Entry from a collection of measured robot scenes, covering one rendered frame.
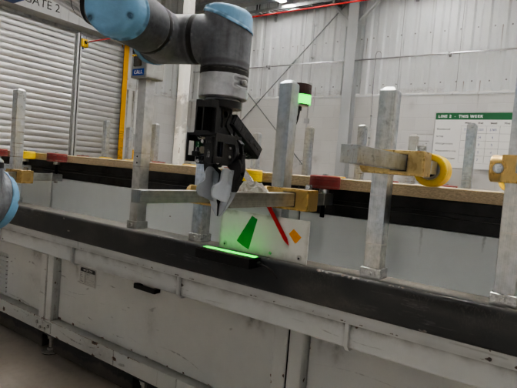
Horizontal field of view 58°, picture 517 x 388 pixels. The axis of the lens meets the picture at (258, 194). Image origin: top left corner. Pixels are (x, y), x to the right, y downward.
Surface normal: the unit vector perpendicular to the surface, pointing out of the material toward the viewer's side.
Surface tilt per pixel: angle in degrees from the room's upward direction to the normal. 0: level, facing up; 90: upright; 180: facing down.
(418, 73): 90
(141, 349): 90
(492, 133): 90
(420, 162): 90
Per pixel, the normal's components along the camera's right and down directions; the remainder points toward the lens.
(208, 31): -0.29, -0.02
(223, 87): 0.04, 0.06
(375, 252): -0.58, 0.00
